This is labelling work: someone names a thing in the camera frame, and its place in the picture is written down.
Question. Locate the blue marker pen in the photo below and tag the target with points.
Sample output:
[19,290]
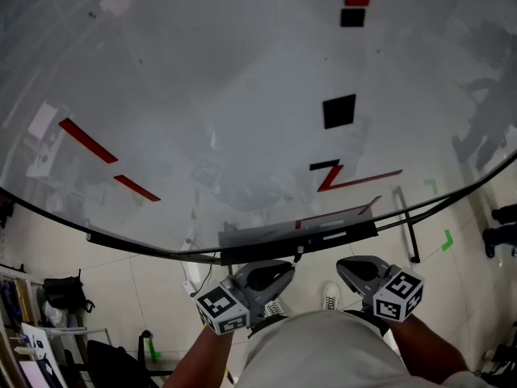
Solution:
[333,237]

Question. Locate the white left shoe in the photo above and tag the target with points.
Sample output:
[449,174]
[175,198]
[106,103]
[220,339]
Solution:
[276,309]

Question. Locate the white power strip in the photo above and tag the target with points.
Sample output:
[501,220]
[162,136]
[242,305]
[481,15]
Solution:
[189,287]

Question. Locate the black office chair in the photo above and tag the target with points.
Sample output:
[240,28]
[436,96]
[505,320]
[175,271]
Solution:
[109,362]

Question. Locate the black tape strip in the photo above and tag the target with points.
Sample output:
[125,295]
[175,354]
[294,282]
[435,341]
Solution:
[323,165]

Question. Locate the green floor tape strip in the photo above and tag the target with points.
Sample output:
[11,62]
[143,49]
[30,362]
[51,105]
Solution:
[153,348]

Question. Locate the white panel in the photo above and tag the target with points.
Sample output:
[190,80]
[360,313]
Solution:
[40,340]

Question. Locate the green corner floor tape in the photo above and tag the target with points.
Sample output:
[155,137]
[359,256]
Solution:
[447,241]

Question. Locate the small black tape square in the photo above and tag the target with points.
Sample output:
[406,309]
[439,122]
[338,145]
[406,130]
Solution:
[352,18]

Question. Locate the white storage shelf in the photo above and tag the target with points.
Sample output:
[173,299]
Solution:
[16,317]

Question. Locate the clear plastic bag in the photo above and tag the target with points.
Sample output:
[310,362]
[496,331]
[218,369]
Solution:
[54,314]

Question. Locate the white shirt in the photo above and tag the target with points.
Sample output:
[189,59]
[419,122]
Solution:
[343,356]

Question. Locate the white whiteboard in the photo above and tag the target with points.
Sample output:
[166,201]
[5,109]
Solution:
[242,75]

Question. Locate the person's right forearm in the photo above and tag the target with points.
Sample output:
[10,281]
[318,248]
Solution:
[428,346]

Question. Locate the black marker tray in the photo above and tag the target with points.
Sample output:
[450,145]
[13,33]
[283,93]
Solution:
[359,234]

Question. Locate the black backpack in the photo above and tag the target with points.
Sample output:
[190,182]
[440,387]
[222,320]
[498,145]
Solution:
[64,293]

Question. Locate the person's left forearm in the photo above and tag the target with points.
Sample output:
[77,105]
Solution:
[198,358]

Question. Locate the pink tablet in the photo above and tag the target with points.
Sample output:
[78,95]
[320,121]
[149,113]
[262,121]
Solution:
[34,374]

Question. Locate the large black tape square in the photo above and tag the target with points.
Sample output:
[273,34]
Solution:
[339,111]

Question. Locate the white right shoe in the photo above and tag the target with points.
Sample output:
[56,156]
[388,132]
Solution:
[330,296]

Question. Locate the white metal bar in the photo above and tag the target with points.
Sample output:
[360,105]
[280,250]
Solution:
[76,330]

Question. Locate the white shoe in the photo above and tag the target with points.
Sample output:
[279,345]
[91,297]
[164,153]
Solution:
[276,309]
[330,296]

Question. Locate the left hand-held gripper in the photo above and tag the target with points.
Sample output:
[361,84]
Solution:
[222,309]

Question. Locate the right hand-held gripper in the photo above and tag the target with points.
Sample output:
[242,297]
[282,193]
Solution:
[398,297]

